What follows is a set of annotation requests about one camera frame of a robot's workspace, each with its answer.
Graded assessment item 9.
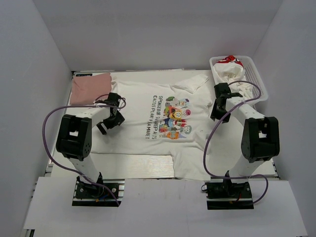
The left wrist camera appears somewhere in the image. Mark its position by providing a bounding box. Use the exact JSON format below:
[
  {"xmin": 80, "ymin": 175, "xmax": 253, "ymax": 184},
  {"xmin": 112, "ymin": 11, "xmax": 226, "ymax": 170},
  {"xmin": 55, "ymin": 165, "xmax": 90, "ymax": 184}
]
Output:
[{"xmin": 104, "ymin": 92, "xmax": 122, "ymax": 107}]

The white plastic basket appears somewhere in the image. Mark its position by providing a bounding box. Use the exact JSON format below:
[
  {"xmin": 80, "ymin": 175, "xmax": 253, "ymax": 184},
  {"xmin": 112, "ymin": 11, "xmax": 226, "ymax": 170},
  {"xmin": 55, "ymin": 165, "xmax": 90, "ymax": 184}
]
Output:
[{"xmin": 209, "ymin": 55, "xmax": 268, "ymax": 106}]

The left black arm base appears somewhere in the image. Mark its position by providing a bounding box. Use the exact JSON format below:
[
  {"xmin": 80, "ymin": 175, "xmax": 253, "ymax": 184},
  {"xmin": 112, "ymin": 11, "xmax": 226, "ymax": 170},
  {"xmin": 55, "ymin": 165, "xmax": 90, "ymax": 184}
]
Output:
[{"xmin": 72, "ymin": 180, "xmax": 125, "ymax": 207}]

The folded pink t shirt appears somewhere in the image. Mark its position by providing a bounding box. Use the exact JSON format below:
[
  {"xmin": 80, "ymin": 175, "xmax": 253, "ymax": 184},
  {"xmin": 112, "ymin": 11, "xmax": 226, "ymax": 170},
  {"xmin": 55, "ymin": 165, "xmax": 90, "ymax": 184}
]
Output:
[{"xmin": 69, "ymin": 73, "xmax": 112, "ymax": 105}]

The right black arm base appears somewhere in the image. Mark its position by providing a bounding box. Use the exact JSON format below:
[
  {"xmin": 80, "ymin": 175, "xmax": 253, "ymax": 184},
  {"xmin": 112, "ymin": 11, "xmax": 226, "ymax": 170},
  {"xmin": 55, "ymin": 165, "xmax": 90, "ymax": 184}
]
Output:
[{"xmin": 201, "ymin": 180, "xmax": 254, "ymax": 210}]

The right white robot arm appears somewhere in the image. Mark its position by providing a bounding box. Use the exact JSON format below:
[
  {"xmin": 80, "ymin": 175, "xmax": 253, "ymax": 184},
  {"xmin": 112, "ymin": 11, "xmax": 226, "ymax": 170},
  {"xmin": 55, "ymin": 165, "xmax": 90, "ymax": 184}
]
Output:
[{"xmin": 207, "ymin": 92, "xmax": 280, "ymax": 197}]

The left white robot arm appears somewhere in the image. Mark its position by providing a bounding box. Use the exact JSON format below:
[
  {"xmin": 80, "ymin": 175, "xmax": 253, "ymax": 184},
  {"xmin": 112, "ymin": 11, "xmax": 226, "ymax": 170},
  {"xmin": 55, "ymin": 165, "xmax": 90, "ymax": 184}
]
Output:
[{"xmin": 56, "ymin": 97, "xmax": 126, "ymax": 197}]

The white red print t shirt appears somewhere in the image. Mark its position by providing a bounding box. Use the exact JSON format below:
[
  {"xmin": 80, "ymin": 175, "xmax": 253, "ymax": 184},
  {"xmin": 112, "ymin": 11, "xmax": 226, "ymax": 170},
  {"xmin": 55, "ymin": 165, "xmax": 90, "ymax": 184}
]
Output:
[{"xmin": 212, "ymin": 55, "xmax": 254, "ymax": 99}]

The white cartoon print t shirt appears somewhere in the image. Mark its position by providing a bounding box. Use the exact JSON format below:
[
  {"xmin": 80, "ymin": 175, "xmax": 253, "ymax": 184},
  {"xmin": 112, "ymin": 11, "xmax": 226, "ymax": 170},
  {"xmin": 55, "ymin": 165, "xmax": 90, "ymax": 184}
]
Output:
[{"xmin": 92, "ymin": 75, "xmax": 212, "ymax": 180}]

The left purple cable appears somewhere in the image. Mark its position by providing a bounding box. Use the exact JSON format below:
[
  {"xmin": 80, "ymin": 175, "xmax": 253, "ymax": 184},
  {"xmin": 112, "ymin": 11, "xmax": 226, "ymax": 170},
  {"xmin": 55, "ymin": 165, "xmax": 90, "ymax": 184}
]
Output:
[{"xmin": 42, "ymin": 96, "xmax": 126, "ymax": 207}]

